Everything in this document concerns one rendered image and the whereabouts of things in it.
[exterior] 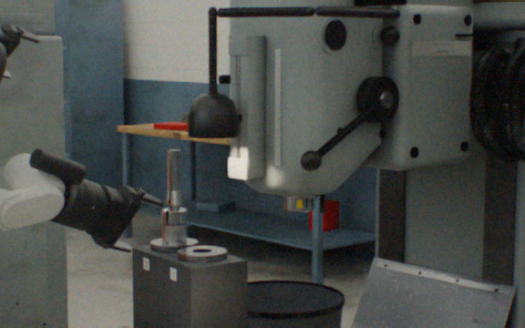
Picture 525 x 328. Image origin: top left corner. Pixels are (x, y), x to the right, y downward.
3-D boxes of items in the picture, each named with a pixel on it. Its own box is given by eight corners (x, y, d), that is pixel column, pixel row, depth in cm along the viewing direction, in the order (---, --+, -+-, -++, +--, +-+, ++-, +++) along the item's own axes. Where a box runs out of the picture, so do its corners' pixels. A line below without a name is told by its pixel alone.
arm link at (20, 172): (67, 235, 173) (15, 219, 164) (44, 201, 180) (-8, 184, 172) (103, 183, 171) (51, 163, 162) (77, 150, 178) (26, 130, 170)
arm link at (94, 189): (112, 260, 181) (61, 244, 173) (90, 230, 188) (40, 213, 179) (150, 204, 179) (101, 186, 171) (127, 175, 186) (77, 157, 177)
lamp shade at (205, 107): (177, 137, 141) (177, 92, 140) (206, 132, 147) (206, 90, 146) (220, 139, 137) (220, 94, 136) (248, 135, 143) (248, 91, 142)
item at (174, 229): (172, 238, 193) (172, 211, 192) (191, 240, 190) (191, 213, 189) (157, 242, 189) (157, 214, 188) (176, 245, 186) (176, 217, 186)
